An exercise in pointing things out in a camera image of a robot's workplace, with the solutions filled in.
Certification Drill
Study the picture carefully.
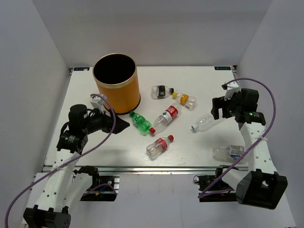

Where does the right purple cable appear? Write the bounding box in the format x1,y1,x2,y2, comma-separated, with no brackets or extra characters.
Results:
198,77,276,199

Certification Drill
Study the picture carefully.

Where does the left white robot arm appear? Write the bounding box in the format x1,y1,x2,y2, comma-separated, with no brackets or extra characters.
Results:
23,104,130,228

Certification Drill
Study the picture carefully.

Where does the blue-cap clear bottle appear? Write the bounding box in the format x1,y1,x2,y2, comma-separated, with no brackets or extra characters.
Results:
191,114,225,132

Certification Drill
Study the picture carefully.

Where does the black-label small clear bottle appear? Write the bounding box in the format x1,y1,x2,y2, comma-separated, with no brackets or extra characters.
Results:
151,85,174,99

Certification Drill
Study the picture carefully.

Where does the purple cable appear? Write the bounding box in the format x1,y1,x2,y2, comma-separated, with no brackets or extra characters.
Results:
198,77,276,199
4,93,117,226

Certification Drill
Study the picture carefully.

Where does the green plastic bottle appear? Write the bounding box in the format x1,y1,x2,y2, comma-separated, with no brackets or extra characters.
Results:
129,111,152,135

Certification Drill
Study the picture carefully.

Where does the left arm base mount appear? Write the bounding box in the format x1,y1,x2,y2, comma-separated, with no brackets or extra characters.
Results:
73,166,118,202

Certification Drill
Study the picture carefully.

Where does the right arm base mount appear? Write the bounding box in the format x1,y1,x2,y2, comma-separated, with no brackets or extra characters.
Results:
193,165,237,202

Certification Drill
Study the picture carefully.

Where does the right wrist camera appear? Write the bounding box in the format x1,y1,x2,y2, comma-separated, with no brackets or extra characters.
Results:
222,82,239,100

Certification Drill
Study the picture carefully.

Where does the large red-label clear bottle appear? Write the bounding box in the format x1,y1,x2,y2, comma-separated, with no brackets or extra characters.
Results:
149,103,181,134

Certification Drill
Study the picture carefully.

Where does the left blue corner sticker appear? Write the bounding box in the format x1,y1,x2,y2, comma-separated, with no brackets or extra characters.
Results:
73,67,90,71

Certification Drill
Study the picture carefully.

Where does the blue corner sticker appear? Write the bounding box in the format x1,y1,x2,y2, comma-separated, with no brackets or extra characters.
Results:
73,67,90,71
214,66,231,71

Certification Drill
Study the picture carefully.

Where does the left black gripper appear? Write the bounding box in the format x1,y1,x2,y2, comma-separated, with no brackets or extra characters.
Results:
83,106,130,134

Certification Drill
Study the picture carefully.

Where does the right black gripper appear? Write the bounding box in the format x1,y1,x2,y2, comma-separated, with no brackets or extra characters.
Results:
211,91,242,120

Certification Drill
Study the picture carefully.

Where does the small red-label clear bottle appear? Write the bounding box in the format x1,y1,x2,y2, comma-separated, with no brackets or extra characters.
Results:
146,135,174,159

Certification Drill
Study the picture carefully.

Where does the orange cylindrical bin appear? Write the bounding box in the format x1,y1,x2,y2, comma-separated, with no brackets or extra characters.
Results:
92,53,141,114

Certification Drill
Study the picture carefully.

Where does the yellow-cap orange-label bottle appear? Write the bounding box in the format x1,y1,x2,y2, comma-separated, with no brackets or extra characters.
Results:
172,92,197,111

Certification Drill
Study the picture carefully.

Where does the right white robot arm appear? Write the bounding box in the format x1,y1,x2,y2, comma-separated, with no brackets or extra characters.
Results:
211,88,288,209

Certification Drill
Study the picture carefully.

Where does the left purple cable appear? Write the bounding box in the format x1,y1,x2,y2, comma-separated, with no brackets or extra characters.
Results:
4,93,117,226

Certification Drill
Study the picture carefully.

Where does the blue-label clear bottle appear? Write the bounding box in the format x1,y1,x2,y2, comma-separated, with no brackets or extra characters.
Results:
212,144,245,163

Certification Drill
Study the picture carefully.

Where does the right blue corner sticker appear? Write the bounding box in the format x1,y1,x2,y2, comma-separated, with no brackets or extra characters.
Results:
214,66,231,71

